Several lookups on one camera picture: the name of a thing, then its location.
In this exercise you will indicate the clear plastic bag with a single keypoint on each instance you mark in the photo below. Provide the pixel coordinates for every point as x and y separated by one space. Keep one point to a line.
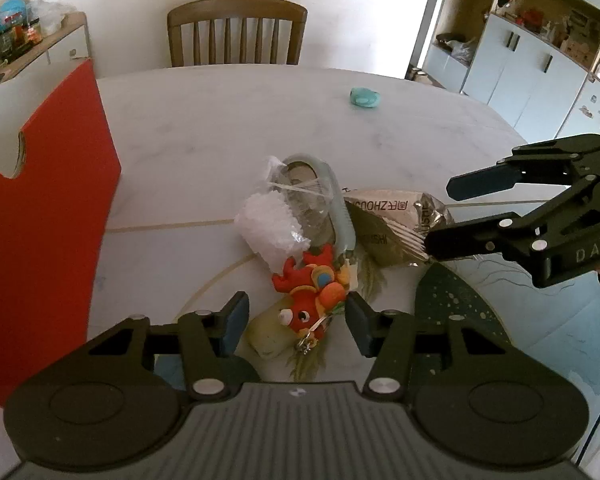
47 15

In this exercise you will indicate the small teal case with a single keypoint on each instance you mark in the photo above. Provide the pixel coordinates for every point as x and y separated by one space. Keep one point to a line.
365 98

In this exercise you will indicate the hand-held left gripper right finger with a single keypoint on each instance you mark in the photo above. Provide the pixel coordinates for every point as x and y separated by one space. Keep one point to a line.
360 322

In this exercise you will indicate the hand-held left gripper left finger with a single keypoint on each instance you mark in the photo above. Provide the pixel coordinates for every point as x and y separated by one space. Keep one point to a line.
234 322

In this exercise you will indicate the pale green tube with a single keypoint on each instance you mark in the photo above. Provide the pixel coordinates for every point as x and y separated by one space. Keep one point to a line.
270 332

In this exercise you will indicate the wooden chair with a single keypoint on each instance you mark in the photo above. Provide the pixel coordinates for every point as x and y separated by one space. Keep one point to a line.
237 30

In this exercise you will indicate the brown snack packet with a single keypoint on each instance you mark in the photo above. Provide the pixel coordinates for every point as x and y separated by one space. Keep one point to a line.
390 220

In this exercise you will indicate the orange label jar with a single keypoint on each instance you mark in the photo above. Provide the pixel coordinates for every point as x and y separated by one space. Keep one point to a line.
34 32

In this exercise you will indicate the red cardboard box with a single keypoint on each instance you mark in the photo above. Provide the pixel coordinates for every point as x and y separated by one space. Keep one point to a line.
45 220

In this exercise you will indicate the white sideboard with wooden top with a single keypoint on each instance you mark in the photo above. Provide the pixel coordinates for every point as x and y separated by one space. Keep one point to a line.
45 55

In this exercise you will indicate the bag of white beads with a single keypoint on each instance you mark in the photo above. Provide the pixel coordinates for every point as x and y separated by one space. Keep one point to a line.
267 225

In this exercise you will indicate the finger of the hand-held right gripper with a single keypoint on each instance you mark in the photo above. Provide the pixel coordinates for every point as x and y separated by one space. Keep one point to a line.
470 240
480 181

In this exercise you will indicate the large white wall cabinet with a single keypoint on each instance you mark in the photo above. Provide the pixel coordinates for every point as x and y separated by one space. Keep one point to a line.
525 60

